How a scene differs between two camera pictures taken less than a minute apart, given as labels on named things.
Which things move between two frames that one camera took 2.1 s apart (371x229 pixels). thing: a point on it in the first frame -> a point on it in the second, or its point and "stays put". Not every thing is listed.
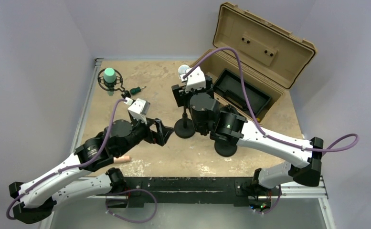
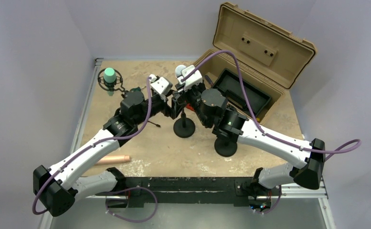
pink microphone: (121, 159) stays put
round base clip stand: (185, 128) stays put
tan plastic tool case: (271, 57) stays put
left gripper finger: (161, 139) -> (176, 108)
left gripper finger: (161, 128) -> (175, 94)
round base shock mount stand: (227, 131) stays put
